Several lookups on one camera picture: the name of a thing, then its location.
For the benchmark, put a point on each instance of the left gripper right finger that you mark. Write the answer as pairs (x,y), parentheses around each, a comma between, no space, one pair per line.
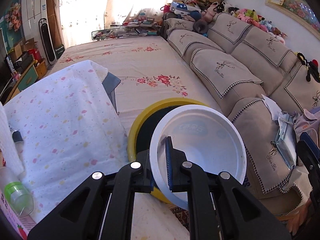
(219,206)

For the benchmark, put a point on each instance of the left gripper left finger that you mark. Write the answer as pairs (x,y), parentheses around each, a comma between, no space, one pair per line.
(101,207)

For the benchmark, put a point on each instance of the white plastic bowl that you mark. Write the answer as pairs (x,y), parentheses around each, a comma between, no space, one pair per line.
(207,138)

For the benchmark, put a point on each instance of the yellow rimmed trash bin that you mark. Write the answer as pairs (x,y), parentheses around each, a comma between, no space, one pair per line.
(141,131)

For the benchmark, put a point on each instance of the green clear plastic cup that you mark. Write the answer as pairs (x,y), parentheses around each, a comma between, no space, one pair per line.
(15,193)

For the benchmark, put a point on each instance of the white dotted tablecloth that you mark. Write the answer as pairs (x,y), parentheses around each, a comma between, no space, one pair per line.
(65,128)

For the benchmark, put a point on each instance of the white folded towel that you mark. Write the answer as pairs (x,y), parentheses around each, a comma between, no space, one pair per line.
(8,147)

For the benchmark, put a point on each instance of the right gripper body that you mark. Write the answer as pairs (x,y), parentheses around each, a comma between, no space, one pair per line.
(308,152)

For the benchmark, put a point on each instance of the beige sofa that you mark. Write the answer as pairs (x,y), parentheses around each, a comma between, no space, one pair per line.
(242,67)

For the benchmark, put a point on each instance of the floral bed mattress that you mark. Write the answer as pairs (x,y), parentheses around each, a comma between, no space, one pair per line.
(150,70)

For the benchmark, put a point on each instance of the wooden tv cabinet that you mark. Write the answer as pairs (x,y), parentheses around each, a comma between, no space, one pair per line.
(33,73)

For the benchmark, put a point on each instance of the black tower fan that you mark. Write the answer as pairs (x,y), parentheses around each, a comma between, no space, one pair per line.
(47,41)

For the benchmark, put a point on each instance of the cluttered glass side table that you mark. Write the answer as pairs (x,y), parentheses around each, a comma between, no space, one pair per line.
(132,28)

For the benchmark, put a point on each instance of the pile of plush toys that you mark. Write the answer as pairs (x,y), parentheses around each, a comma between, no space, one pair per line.
(197,15)

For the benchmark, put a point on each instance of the sheer window curtains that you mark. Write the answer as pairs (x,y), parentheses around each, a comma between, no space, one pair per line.
(77,19)

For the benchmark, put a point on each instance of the artificial flower decoration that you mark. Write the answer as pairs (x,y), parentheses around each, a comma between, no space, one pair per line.
(13,17)

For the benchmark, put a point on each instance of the framed wall painting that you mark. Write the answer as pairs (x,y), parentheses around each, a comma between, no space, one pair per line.
(298,10)

